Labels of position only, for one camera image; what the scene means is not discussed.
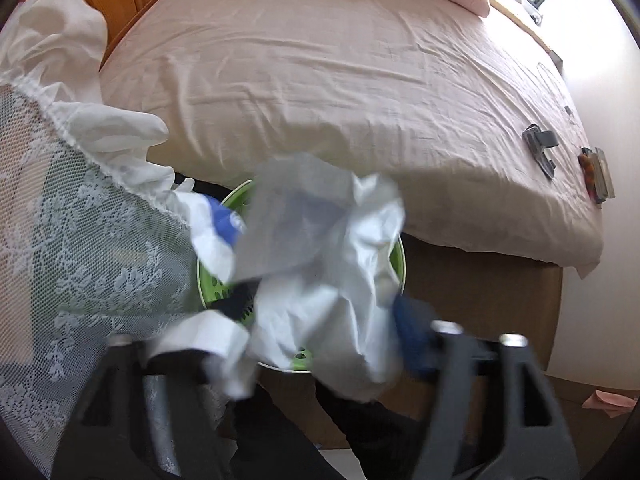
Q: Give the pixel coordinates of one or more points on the wooden ledge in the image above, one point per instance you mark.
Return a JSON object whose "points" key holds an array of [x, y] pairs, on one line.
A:
{"points": [[525, 27]]}

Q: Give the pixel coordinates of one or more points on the green plastic waste basket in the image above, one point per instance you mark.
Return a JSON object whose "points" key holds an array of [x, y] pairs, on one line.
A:
{"points": [[212, 290]]}

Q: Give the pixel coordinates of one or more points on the bed with pink sheet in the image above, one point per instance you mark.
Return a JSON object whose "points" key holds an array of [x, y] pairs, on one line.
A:
{"points": [[350, 85]]}

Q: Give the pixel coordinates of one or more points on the white lace tablecloth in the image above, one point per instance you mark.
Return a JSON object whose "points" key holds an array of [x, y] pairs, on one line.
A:
{"points": [[75, 260]]}

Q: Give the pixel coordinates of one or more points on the grey metal clip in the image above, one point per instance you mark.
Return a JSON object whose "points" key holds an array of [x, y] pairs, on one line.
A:
{"points": [[540, 142]]}

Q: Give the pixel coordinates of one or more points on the white cloth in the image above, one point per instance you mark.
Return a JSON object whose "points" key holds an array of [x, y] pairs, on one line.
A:
{"points": [[320, 285]]}

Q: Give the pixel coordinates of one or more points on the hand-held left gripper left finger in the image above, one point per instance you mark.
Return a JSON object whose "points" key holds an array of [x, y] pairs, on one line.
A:
{"points": [[100, 410]]}

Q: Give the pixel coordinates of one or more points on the pink paper sheet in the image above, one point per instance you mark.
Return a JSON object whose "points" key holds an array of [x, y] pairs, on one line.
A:
{"points": [[607, 402]]}

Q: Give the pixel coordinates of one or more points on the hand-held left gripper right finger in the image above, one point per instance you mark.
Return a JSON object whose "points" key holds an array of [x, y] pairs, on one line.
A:
{"points": [[415, 335]]}

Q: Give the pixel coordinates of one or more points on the black cloth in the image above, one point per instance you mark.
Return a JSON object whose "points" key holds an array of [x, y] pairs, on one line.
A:
{"points": [[310, 440]]}

